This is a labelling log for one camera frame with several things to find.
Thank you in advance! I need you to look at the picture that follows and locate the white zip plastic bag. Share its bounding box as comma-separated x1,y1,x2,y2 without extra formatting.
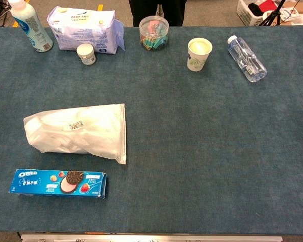
23,103,127,165

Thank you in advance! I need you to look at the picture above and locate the teal blue felt table mat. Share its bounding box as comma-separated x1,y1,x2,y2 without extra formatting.
0,25,303,233

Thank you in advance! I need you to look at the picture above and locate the white paper cup leaf print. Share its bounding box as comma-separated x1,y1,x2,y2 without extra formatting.
187,37,213,72

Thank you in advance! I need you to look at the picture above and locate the clear tub of binder clips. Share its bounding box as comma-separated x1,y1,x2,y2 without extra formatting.
139,16,170,51

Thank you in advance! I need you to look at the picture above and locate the small white lidded jar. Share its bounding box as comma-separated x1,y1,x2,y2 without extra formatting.
76,43,96,66

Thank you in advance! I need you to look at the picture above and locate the person in black trousers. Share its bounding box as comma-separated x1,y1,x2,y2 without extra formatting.
128,0,187,27

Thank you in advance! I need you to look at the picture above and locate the clear plastic water bottle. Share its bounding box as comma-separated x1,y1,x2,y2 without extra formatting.
227,35,268,83

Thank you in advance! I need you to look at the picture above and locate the lavender tissue pack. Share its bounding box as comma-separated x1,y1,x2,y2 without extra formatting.
46,6,126,54

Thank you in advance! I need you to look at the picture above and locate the blue Oreo cookie box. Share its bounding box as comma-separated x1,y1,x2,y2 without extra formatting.
8,168,109,200

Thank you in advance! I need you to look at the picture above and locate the white plastic laundry basket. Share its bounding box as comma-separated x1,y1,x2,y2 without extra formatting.
236,0,283,27

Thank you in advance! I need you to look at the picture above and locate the white pale green drink bottle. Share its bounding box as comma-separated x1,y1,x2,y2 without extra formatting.
8,0,54,53

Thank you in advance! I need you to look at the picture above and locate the black tripod stand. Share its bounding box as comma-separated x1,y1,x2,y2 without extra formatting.
259,0,286,27

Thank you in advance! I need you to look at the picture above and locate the silver metal table rail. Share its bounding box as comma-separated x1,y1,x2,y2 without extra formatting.
20,233,283,242

